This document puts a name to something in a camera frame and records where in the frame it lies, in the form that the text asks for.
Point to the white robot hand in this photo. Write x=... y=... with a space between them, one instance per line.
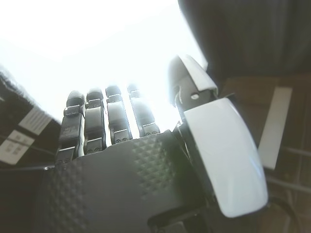
x=121 y=182

